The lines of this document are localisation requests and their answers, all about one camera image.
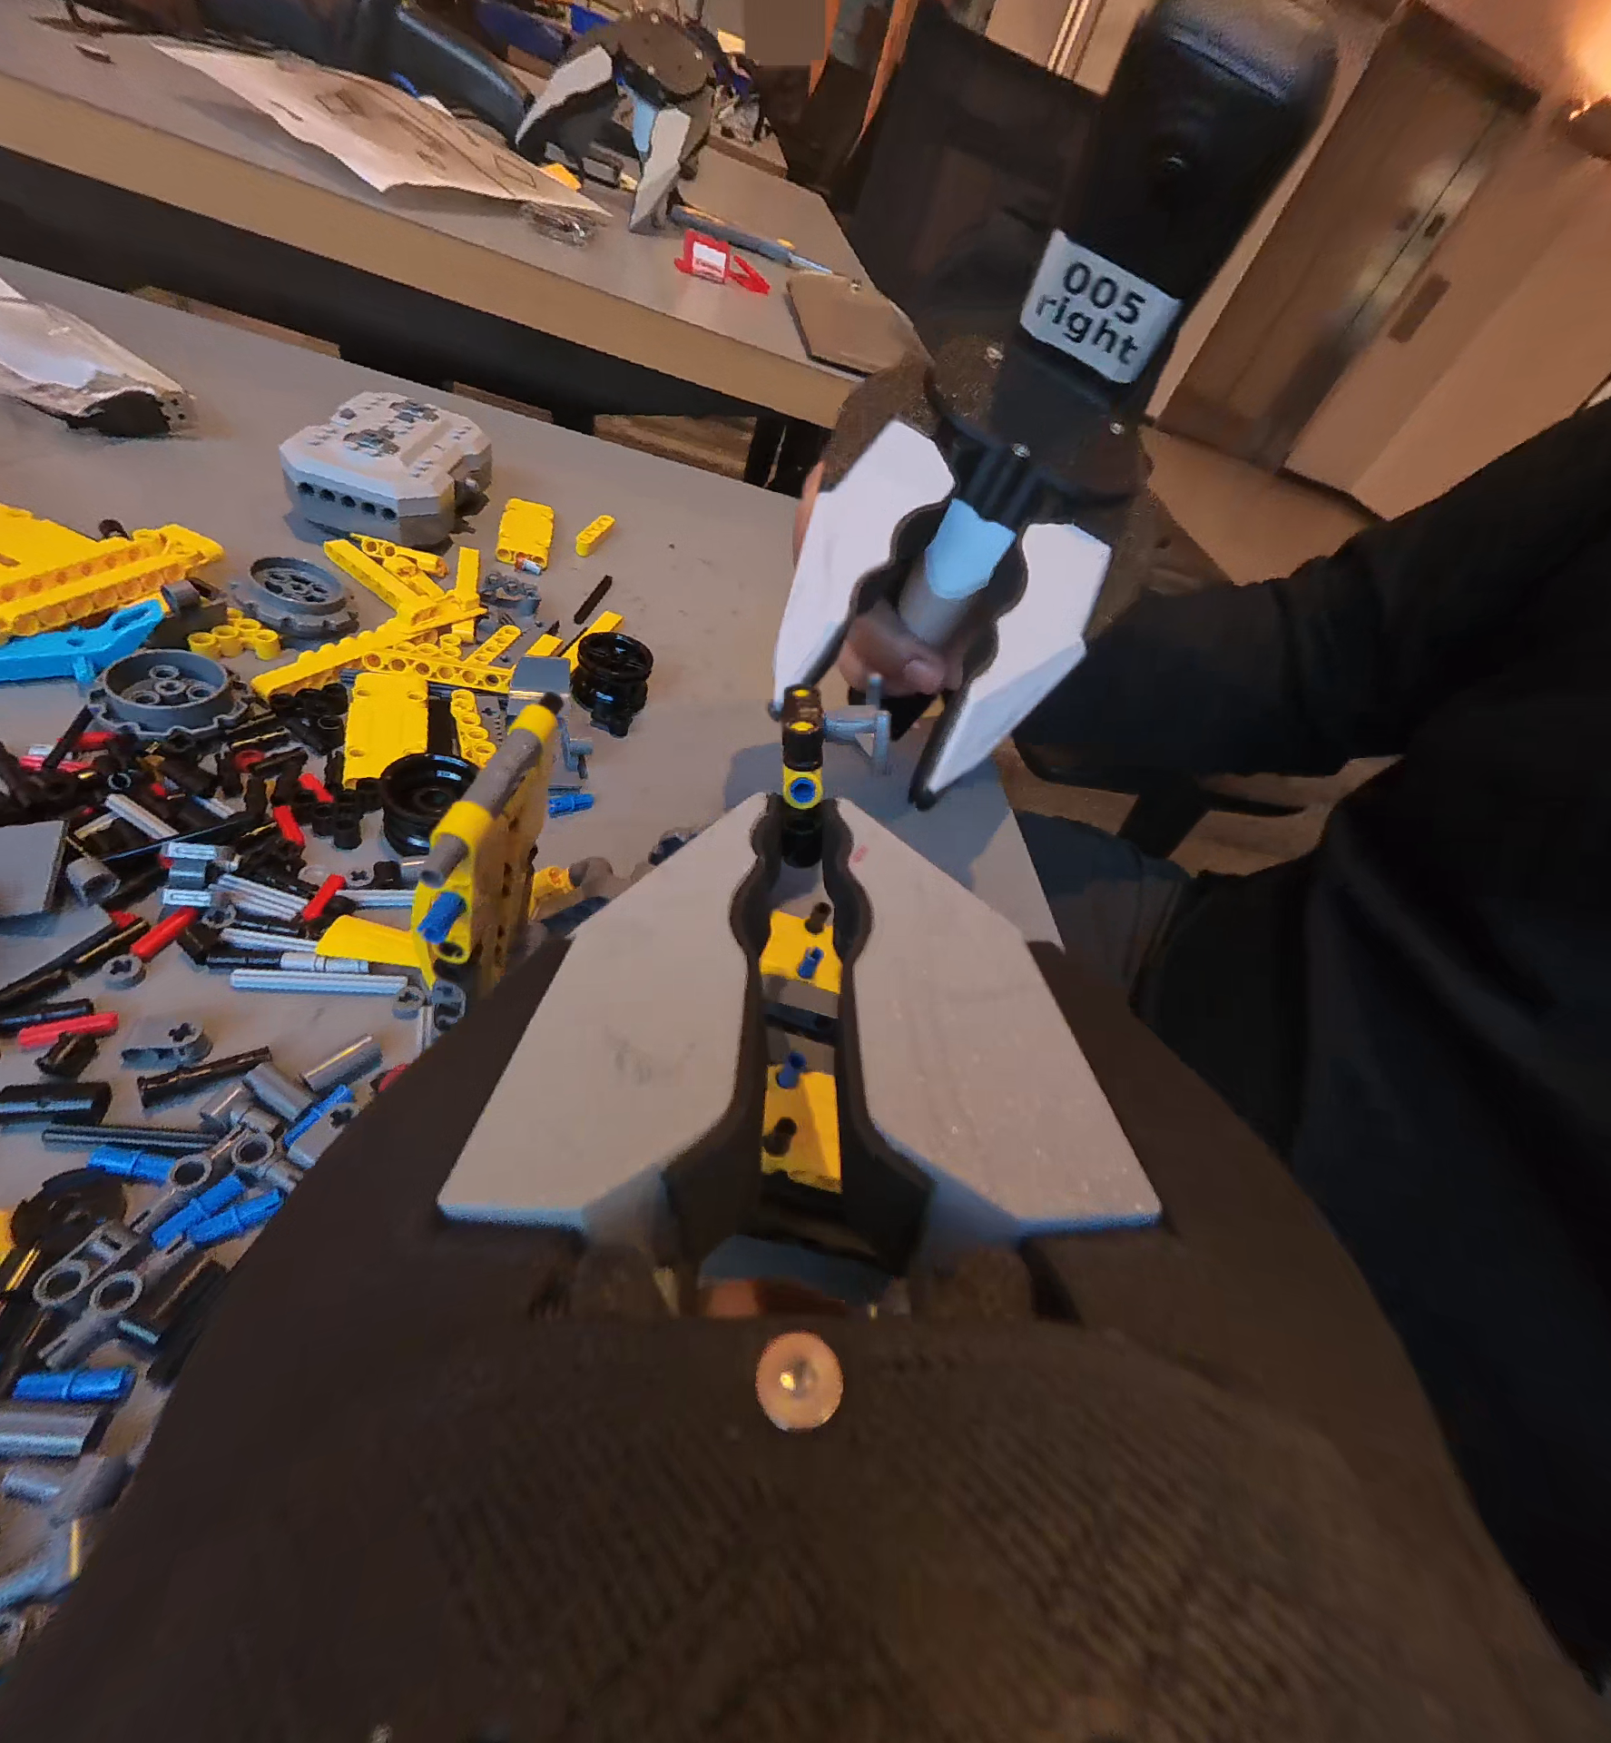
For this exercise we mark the idle gripper device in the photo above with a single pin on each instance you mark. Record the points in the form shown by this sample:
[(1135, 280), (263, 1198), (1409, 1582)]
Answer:
[(655, 53)]

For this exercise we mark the person's right hand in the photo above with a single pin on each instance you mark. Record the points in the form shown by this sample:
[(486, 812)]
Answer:
[(907, 663)]

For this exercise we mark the yellow toy vehicle assembly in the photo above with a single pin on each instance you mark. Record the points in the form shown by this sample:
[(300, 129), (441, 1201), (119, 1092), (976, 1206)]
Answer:
[(482, 844)]

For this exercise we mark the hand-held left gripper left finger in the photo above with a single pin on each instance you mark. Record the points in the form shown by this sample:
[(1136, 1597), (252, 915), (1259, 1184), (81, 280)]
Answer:
[(602, 1075)]

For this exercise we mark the glowing wall lamp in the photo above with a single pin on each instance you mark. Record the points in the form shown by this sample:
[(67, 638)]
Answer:
[(1609, 123)]

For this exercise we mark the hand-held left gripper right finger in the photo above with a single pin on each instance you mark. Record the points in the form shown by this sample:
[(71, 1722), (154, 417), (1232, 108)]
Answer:
[(1010, 1075)]

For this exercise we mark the black beam with yellow pins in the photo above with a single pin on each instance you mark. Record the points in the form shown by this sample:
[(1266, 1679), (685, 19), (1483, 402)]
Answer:
[(806, 832)]

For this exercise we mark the small red box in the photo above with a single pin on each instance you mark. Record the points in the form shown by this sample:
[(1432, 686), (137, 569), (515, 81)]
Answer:
[(713, 263)]

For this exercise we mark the light blue panel piece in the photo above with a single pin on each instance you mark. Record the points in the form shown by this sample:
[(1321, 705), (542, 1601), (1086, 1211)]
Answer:
[(18, 660)]

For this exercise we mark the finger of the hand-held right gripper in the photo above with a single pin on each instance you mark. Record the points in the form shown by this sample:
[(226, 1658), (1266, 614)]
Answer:
[(1046, 614), (848, 533)]

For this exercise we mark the pile of mixed small pieces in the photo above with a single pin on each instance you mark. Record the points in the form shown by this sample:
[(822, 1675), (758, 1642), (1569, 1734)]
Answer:
[(140, 1092)]

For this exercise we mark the short black holed beam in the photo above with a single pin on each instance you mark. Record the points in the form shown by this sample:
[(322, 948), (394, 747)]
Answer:
[(804, 740)]

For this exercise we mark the pile of yellow building pieces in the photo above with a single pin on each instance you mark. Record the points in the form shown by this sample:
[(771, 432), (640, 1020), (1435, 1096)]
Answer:
[(18, 560)]

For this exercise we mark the person's leg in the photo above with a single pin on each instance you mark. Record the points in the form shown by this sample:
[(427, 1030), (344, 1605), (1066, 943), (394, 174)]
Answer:
[(1103, 885)]

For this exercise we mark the metal elevator door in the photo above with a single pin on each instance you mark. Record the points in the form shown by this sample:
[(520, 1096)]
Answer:
[(1405, 247)]

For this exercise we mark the black spoked wheel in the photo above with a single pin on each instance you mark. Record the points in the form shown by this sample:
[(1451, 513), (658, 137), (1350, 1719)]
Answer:
[(609, 676)]

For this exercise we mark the dark grey joint connector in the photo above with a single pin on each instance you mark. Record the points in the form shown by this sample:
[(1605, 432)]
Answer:
[(510, 593)]

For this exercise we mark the black axle rod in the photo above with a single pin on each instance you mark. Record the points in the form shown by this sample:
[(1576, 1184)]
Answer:
[(592, 605)]

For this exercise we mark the printed paper sheet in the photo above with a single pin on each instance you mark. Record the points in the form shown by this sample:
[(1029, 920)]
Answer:
[(369, 123)]

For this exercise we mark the dark grey claw connector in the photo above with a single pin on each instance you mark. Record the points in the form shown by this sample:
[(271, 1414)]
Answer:
[(874, 721)]

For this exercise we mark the yellow edged table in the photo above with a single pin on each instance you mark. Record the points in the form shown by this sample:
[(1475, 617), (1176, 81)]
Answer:
[(696, 292)]

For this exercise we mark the long yellow holed beam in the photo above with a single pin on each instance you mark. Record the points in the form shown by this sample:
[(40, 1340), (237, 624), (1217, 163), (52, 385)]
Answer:
[(606, 638)]

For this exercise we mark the clear plastic bags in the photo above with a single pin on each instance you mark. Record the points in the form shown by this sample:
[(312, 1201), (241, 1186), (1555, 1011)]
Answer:
[(26, 340)]

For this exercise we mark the grey desk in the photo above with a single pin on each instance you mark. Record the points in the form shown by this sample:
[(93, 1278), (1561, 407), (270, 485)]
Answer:
[(696, 575)]

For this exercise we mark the yellow motor block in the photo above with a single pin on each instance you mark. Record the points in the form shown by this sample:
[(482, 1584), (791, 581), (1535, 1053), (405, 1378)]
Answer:
[(526, 533)]

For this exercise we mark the grey battery box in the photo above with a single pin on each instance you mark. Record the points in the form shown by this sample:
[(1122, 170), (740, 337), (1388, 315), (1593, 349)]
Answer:
[(369, 463)]

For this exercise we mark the dark flat board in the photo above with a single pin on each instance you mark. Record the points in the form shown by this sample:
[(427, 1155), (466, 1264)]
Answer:
[(851, 325)]

